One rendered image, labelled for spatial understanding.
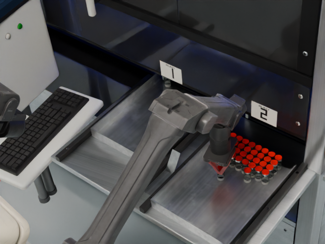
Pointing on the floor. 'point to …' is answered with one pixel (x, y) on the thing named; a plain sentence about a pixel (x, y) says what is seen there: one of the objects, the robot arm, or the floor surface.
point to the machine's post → (315, 150)
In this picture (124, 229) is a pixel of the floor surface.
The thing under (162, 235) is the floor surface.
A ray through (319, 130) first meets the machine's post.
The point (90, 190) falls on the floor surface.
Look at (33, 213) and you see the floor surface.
